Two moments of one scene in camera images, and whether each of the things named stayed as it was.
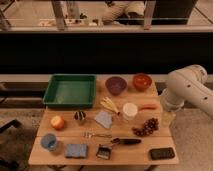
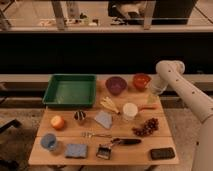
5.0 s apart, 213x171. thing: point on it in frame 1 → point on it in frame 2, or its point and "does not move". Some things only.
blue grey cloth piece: x=105 y=118 does not move
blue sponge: x=76 y=150 does not move
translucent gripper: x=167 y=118 → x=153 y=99
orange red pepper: x=144 y=107 does not move
